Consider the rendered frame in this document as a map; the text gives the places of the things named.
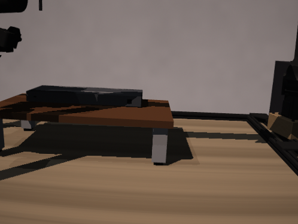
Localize brown flat rectangular board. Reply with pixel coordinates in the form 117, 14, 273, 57
0, 93, 174, 165

